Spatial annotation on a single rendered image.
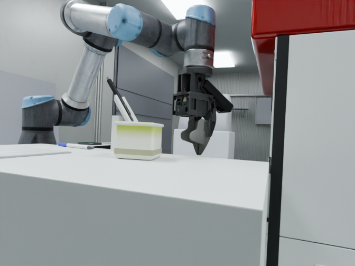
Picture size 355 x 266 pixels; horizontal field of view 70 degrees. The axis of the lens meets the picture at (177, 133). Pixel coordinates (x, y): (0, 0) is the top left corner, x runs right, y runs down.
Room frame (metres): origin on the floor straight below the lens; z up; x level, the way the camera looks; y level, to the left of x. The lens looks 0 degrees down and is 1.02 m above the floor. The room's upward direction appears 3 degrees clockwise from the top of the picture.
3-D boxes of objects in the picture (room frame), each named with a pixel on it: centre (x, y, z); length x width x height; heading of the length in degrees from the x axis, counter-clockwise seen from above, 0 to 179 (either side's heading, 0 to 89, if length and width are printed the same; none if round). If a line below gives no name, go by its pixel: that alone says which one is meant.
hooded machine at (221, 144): (3.21, -0.37, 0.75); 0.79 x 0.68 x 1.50; 160
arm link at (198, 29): (0.64, -0.04, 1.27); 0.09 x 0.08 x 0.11; 47
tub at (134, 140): (0.48, 0.07, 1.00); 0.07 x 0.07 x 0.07; 81
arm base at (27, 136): (1.05, 0.58, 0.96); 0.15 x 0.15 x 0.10
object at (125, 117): (0.60, 0.13, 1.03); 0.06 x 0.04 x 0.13; 69
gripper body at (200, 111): (0.63, -0.04, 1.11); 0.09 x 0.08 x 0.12; 125
